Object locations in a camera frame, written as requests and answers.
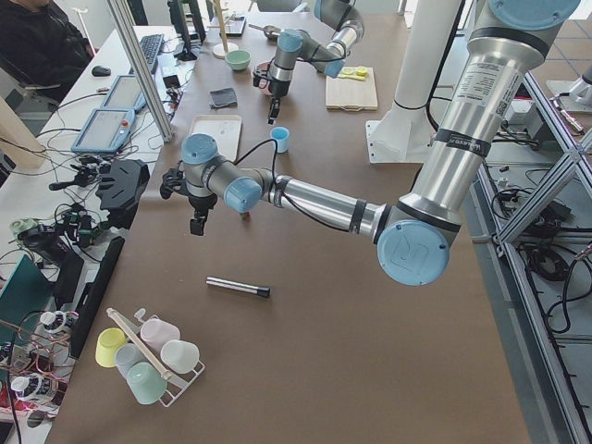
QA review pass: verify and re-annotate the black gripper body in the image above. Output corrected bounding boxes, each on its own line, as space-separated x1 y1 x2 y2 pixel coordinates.
188 193 217 220
269 79 290 99

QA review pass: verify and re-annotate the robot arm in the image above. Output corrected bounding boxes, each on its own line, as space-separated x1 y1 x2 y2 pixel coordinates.
180 1 578 286
263 1 364 125

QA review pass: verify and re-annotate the pink bowl of ice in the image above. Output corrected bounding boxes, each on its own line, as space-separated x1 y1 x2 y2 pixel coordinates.
252 61 274 96

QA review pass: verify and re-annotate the light blue cup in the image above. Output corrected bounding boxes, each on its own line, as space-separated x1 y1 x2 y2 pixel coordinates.
270 127 290 154

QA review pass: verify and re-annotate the metal ice scoop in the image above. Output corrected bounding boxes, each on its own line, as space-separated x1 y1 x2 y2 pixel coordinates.
249 23 281 41

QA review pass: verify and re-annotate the wooden cup stand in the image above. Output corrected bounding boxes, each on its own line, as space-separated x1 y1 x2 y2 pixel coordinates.
208 0 239 59

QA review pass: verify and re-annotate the pink plastic cup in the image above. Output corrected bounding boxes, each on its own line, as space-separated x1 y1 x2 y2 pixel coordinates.
140 318 180 353

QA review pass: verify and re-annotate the white plastic cup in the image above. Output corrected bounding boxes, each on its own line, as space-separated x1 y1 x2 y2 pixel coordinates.
160 339 200 374

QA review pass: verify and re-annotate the yellow plastic cup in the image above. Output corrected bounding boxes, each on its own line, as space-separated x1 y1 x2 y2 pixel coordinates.
95 327 127 368

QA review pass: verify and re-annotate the white cup rack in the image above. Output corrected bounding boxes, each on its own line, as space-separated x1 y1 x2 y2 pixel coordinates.
106 308 205 408

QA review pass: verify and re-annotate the mint green plastic cup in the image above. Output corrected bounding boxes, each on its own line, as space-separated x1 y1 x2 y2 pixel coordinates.
126 362 167 405

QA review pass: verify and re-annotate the mint green bowl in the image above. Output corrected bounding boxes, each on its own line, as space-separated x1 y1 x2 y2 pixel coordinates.
225 49 251 72

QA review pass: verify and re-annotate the grey folded cloth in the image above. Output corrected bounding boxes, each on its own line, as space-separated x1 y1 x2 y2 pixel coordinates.
209 87 238 109

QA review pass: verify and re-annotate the cream rabbit tray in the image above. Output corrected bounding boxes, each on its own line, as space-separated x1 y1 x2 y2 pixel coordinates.
190 115 242 161

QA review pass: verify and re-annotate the wooden cutting board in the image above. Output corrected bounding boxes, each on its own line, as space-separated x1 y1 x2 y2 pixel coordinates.
326 68 378 111

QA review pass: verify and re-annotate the lemon slice lower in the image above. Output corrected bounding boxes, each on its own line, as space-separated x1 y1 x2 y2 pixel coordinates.
351 67 368 79

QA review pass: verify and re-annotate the steel muddler black tip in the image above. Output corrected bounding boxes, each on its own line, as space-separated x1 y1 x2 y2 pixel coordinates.
205 277 271 298

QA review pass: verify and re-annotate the blue teach pendant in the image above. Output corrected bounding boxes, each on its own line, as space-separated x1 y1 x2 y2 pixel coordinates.
71 107 136 154
102 75 146 112

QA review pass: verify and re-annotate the black keyboard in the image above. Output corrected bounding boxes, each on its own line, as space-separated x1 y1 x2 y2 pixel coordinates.
139 33 165 74

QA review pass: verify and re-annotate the seated person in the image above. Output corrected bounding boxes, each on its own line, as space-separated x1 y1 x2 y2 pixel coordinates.
1 1 93 87

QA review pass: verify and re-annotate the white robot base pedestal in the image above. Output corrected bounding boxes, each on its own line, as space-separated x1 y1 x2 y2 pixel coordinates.
366 0 463 164

